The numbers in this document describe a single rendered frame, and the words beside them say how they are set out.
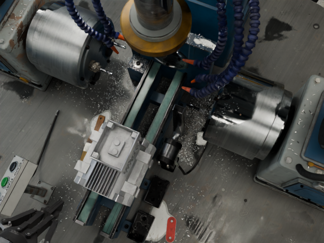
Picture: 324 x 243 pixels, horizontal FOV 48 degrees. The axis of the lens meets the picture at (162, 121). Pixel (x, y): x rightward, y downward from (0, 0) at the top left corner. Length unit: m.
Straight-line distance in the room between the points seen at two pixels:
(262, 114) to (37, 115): 0.86
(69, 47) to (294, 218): 0.95
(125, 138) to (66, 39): 0.35
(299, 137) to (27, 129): 0.98
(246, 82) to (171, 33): 0.29
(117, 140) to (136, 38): 0.30
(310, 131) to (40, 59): 0.83
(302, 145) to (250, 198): 0.39
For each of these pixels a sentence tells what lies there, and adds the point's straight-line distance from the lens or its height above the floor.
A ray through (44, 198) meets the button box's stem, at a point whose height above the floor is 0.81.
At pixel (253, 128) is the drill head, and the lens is 1.05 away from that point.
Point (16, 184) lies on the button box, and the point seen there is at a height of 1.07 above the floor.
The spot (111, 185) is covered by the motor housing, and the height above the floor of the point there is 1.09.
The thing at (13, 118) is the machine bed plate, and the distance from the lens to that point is 1.54.
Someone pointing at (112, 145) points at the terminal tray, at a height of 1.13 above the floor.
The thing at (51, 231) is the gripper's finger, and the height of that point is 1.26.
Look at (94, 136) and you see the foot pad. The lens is 1.13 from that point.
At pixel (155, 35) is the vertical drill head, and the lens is 0.90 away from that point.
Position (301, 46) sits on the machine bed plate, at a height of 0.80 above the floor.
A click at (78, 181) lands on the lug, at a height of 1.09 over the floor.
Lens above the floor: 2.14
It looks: 74 degrees down
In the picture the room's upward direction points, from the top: 9 degrees counter-clockwise
